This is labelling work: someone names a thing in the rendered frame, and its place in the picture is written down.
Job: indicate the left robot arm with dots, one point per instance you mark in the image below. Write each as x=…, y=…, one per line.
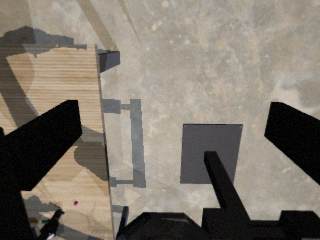
x=36, y=232

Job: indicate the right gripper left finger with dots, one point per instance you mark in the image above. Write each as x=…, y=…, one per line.
x=34, y=148

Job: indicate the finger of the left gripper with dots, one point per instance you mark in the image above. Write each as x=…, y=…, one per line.
x=47, y=224
x=53, y=226

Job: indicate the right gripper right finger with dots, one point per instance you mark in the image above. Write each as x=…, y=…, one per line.
x=297, y=135

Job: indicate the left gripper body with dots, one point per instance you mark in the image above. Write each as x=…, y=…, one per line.
x=45, y=237

